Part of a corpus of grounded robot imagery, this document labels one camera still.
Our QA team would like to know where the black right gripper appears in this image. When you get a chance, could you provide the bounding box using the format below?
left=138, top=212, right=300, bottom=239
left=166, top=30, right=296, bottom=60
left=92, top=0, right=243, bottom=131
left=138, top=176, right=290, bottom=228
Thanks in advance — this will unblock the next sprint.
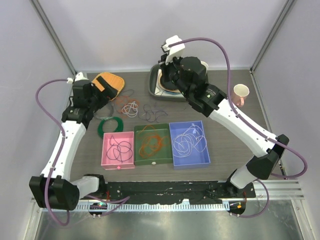
left=159, top=51, right=192, bottom=99

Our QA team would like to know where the orange cable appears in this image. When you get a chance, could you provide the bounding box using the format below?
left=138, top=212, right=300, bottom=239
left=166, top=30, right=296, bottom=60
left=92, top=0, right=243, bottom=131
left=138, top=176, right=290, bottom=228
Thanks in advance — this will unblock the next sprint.
left=113, top=96, right=136, bottom=115
left=136, top=124, right=171, bottom=160

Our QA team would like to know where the white cable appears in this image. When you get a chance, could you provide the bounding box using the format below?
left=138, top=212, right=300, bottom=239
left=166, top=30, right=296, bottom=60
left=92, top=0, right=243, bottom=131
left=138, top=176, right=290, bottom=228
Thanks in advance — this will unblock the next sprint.
left=172, top=122, right=208, bottom=158
left=121, top=100, right=140, bottom=119

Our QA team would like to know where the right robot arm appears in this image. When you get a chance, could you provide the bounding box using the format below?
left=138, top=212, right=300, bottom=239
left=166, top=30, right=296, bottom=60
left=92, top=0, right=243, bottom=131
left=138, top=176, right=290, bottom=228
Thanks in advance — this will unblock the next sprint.
left=158, top=54, right=289, bottom=198

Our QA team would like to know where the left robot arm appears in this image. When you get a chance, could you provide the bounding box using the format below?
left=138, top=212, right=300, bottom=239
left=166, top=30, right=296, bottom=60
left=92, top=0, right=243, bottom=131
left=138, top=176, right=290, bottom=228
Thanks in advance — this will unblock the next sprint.
left=29, top=73, right=124, bottom=211

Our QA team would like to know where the wooden cutting board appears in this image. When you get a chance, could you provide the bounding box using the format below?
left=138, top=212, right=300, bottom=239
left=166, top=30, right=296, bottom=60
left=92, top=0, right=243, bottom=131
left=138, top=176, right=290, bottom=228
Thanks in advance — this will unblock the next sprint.
left=92, top=72, right=125, bottom=101

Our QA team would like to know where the black and tan plate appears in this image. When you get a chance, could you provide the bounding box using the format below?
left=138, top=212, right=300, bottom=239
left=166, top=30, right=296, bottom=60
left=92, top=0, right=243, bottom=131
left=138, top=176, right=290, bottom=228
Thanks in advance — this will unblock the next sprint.
left=157, top=69, right=180, bottom=94

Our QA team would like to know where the dark green tray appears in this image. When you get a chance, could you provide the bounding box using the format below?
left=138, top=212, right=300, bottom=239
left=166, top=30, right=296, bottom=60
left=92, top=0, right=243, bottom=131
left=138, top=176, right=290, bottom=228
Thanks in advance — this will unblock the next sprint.
left=148, top=64, right=185, bottom=102

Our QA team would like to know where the white square plate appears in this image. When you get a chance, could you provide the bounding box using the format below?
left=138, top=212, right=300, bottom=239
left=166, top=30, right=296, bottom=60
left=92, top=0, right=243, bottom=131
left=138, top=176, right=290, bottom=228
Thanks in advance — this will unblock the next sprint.
left=154, top=69, right=182, bottom=97

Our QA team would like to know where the yellow mug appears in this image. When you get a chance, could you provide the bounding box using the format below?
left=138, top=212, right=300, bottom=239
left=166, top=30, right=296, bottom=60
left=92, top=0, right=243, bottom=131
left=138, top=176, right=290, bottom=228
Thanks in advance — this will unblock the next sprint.
left=200, top=61, right=209, bottom=72

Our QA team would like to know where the pink box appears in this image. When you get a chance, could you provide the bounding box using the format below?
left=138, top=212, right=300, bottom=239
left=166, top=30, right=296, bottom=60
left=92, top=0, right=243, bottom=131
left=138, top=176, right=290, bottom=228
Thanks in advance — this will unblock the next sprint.
left=101, top=131, right=135, bottom=170

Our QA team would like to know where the green box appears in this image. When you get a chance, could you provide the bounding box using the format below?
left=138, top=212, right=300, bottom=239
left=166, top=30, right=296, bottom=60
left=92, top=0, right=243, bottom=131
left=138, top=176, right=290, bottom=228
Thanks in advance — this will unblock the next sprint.
left=134, top=123, right=173, bottom=166

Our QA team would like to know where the pink mug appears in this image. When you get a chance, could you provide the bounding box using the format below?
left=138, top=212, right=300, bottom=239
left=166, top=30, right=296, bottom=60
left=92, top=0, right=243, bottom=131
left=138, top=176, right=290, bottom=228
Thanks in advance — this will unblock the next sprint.
left=231, top=84, right=250, bottom=108

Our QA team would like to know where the blue box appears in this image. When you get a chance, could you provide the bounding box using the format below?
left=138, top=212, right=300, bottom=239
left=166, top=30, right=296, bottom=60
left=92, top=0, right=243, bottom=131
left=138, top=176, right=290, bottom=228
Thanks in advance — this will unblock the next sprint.
left=169, top=120, right=211, bottom=170

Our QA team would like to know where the grey cable coil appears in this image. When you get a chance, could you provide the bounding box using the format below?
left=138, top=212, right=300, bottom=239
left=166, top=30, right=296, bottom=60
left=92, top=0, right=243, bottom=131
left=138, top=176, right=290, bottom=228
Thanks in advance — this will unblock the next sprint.
left=94, top=102, right=115, bottom=120

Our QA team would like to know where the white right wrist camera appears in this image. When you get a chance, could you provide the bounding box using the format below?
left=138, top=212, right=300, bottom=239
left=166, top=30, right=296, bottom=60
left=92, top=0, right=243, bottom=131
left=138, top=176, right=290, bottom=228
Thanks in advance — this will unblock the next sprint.
left=161, top=35, right=185, bottom=65

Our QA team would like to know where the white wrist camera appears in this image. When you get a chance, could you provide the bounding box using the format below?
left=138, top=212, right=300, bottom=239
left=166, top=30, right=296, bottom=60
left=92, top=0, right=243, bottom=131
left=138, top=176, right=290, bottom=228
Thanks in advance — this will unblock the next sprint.
left=161, top=35, right=185, bottom=65
left=66, top=72, right=89, bottom=85

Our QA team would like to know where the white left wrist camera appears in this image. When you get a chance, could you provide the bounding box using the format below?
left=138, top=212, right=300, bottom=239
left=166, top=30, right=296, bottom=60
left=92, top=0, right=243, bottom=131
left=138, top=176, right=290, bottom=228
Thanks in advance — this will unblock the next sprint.
left=66, top=72, right=89, bottom=85

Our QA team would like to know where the green cable coil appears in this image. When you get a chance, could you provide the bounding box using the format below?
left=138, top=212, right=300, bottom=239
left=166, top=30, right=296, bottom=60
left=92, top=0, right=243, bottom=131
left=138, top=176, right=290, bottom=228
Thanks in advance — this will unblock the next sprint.
left=97, top=116, right=125, bottom=139

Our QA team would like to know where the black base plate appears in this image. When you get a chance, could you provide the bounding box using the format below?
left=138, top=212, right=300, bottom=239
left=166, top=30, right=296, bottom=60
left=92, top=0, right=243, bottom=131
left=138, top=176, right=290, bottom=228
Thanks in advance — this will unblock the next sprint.
left=90, top=180, right=256, bottom=205

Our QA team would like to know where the aluminium corner post left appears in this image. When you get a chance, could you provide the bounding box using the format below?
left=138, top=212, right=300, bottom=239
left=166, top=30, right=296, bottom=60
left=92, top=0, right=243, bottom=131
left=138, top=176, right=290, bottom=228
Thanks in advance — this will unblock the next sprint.
left=29, top=0, right=77, bottom=75

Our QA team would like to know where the aluminium corner post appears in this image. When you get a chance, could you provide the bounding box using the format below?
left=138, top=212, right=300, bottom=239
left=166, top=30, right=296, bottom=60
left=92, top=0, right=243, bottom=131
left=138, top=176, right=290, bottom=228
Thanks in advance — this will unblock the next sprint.
left=250, top=0, right=297, bottom=74
left=29, top=0, right=77, bottom=75

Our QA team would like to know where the aluminium corner post right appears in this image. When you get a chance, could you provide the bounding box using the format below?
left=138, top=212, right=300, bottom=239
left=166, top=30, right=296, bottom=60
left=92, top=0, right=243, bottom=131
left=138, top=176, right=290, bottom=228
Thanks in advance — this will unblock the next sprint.
left=250, top=0, right=297, bottom=74

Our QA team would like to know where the white slotted cable duct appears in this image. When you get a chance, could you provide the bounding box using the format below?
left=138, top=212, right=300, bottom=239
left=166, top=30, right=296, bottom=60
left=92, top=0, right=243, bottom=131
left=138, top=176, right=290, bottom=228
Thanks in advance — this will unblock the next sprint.
left=74, top=201, right=231, bottom=213

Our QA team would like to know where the aluminium front rail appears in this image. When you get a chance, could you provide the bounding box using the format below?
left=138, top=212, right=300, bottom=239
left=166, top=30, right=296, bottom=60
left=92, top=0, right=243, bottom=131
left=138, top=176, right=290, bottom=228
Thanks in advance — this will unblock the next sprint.
left=31, top=179, right=305, bottom=203

